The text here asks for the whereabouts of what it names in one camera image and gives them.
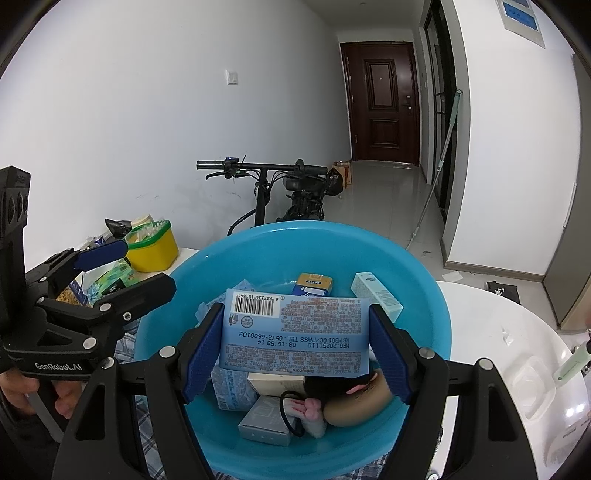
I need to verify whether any blue tissue pack barcode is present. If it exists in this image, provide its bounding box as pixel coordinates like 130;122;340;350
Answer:
219;290;370;378

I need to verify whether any left hand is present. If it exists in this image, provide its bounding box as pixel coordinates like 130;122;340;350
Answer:
0;370;84;421

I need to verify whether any green floral tissue pack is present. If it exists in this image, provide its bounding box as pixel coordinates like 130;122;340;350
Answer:
85;259;138;306

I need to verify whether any clear jar with snacks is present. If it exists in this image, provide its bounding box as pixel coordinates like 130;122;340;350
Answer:
57;278;89;306

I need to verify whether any yellow bin green rim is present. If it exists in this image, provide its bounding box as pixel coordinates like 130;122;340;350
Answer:
124;220;179;273

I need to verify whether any blue tissue packet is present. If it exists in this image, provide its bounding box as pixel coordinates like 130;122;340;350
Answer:
211;364;259;412

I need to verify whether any clear plastic container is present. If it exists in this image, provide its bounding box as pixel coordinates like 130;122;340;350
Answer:
505;355;556;422

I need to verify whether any black plastic bag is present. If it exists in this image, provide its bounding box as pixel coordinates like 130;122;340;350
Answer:
105;218;132;240

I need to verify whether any white cream box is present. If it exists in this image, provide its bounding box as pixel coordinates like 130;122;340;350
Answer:
247;372;305;397

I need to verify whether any grey blue flat box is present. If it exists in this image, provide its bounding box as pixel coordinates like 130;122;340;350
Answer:
238;396;293;447

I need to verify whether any blue plaid shirt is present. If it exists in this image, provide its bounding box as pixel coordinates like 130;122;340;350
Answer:
115;321;387;480

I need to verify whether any tan round puff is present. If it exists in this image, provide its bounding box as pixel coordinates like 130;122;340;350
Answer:
324;370;394;428

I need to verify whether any blue plastic basin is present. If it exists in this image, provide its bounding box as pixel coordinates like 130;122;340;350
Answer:
134;221;452;479

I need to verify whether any black hair scrunchie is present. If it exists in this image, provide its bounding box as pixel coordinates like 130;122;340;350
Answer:
304;368;378;405

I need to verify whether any yellow blue small box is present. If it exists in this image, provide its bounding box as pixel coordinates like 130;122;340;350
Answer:
291;273;334;297

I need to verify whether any grey beige refrigerator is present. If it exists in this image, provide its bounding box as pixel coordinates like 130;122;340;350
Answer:
543;57;590;332

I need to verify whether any light teal carton box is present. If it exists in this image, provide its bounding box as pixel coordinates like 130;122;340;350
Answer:
351;272;404;323

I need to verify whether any black bicycle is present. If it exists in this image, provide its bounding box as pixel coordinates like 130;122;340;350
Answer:
195;156;346;236

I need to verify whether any brown wooden door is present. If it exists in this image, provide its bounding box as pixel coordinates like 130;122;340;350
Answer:
341;41;420;165

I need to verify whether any mop pole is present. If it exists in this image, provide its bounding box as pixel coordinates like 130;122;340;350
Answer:
404;89;464;250

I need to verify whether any wall light switch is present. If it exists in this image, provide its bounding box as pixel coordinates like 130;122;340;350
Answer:
225;70;238;86

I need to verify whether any wall electrical panel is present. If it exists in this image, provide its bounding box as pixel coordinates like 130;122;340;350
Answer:
496;0;545;48

